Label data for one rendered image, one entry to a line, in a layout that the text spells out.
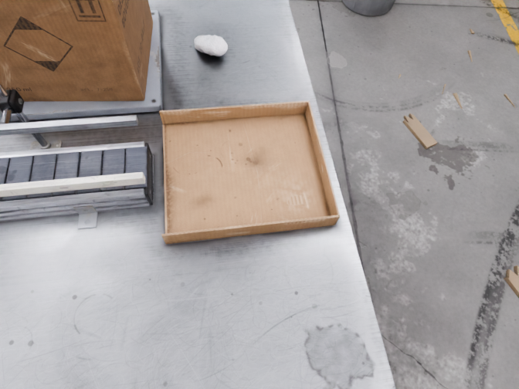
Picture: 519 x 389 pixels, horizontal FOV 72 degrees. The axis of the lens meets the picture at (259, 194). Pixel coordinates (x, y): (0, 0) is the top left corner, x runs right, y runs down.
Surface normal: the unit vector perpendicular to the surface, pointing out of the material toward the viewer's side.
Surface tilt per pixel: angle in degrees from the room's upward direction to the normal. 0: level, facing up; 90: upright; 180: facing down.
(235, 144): 0
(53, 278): 0
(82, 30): 90
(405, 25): 0
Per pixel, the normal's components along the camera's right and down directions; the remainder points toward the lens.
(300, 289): 0.06, -0.46
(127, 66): 0.06, 0.89
